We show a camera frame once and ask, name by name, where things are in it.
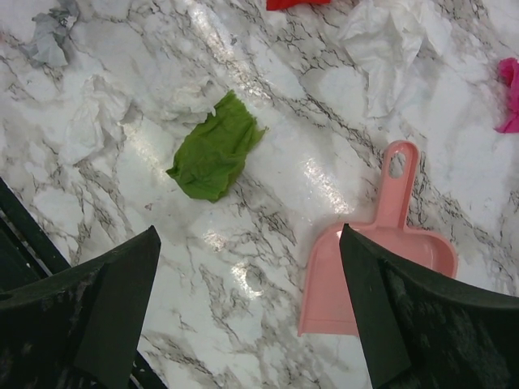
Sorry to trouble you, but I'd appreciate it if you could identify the red paper scrap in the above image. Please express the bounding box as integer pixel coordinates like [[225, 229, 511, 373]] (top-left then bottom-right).
[[266, 0, 331, 11]]

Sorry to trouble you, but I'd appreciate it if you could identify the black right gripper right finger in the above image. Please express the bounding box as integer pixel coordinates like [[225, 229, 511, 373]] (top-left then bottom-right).
[[339, 224, 518, 388]]

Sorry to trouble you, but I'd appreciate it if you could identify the pink plastic dustpan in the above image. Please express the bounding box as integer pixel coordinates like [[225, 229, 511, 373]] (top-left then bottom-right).
[[297, 139, 459, 338]]

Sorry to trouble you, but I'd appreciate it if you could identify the white crumpled tissue, right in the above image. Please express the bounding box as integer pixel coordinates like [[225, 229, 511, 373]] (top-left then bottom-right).
[[337, 0, 483, 119]]

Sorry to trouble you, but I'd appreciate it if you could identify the white crumpled tissue, left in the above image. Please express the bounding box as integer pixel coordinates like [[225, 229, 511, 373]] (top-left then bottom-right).
[[58, 75, 216, 166]]

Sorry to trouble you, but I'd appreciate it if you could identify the magenta crumpled paper scrap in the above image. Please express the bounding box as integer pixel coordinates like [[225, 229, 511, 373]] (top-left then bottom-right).
[[496, 58, 518, 134]]

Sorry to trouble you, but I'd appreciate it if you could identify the white crumpled tissue, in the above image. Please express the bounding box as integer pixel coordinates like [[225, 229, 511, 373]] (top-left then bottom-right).
[[337, 0, 483, 119], [58, 75, 216, 166]]

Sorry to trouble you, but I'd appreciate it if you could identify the grey crumpled paper scrap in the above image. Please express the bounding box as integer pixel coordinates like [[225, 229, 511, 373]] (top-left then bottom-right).
[[19, 0, 79, 67]]

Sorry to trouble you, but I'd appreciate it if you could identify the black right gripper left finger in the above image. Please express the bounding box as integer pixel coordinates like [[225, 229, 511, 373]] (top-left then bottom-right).
[[1, 227, 161, 388]]

